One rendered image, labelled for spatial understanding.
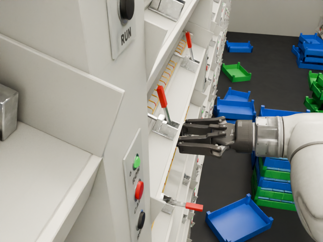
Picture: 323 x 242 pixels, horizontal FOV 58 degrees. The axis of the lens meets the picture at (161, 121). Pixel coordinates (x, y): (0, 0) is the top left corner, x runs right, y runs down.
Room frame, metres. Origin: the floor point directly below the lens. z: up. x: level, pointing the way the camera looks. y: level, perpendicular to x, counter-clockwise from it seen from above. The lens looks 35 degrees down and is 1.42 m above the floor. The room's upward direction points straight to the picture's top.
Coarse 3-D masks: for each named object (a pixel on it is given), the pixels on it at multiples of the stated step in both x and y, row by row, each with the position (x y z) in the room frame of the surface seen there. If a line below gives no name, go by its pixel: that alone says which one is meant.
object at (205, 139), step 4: (220, 132) 0.52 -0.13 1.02; (224, 132) 0.51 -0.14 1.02; (188, 136) 0.52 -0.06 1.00; (192, 136) 0.52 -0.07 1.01; (196, 136) 0.52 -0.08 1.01; (200, 136) 0.52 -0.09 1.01; (204, 136) 0.52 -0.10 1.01; (208, 136) 0.51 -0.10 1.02; (212, 136) 0.51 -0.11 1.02; (216, 136) 0.51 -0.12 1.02; (220, 136) 0.51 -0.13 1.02; (224, 136) 0.51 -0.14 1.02; (180, 140) 0.51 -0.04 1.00; (184, 140) 0.51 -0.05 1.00; (188, 140) 0.51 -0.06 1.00; (192, 140) 0.51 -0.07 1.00; (196, 140) 0.51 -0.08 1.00; (200, 140) 0.51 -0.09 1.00; (204, 140) 0.51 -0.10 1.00; (208, 140) 0.51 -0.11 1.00; (212, 144) 0.51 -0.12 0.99
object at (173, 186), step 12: (192, 96) 0.81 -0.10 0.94; (204, 96) 0.81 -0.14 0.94; (192, 108) 0.79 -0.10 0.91; (180, 156) 0.56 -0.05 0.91; (180, 168) 0.52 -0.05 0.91; (168, 180) 0.47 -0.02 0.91; (180, 180) 0.48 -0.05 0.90; (168, 192) 0.44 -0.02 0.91; (168, 216) 0.38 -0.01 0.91; (156, 228) 0.35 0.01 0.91; (168, 228) 0.35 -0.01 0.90; (156, 240) 0.32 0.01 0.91
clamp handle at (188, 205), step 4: (168, 200) 0.40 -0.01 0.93; (172, 200) 0.40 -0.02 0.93; (172, 204) 0.39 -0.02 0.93; (176, 204) 0.39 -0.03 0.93; (180, 204) 0.39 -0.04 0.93; (184, 204) 0.39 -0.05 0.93; (188, 204) 0.39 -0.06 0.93; (192, 204) 0.39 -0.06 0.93; (196, 204) 0.39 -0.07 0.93; (188, 208) 0.38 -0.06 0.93; (192, 208) 0.38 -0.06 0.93; (196, 208) 0.38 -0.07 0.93; (200, 208) 0.38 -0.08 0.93
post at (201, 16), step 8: (200, 0) 0.82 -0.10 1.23; (208, 0) 0.81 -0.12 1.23; (200, 8) 0.82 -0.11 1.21; (208, 8) 0.81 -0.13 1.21; (192, 16) 0.82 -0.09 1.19; (200, 16) 0.82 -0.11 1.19; (208, 16) 0.81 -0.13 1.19; (200, 24) 0.82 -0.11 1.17; (208, 24) 0.81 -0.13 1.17; (208, 48) 0.89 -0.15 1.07; (200, 72) 0.81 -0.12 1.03; (200, 80) 0.81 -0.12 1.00; (200, 88) 0.81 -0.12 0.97; (200, 112) 0.82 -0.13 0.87; (192, 176) 0.81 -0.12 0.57; (192, 200) 0.83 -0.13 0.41
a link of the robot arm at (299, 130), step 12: (288, 120) 0.49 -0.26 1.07; (300, 120) 0.48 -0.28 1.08; (312, 120) 0.47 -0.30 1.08; (288, 132) 0.47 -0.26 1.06; (300, 132) 0.45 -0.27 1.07; (312, 132) 0.44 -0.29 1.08; (288, 144) 0.45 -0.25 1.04; (300, 144) 0.42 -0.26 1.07; (312, 144) 0.41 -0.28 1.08; (288, 156) 0.43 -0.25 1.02
